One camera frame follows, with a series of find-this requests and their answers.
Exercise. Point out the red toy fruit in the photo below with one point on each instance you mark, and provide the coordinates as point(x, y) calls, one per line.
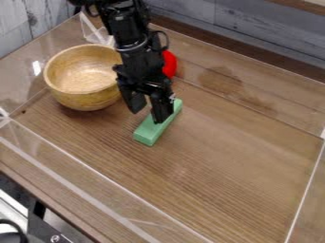
point(170, 64)

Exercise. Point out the green rectangular block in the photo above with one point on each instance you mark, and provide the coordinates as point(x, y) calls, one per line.
point(149, 132)

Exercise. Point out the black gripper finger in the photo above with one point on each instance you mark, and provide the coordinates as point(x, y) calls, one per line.
point(162, 101)
point(133, 98)

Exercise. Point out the clear acrylic tray wall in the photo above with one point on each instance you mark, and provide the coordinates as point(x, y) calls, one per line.
point(109, 213)

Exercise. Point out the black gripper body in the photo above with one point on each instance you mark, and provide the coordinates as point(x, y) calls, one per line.
point(139, 74)

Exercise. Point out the clear acrylic corner bracket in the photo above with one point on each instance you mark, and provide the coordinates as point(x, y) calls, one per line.
point(95, 35)

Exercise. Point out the brown wooden bowl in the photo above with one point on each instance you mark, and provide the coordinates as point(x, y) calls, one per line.
point(81, 79)

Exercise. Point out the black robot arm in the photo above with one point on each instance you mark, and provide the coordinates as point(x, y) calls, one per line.
point(126, 19)

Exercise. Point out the black table leg bracket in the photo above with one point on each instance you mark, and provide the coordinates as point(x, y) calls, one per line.
point(39, 228)

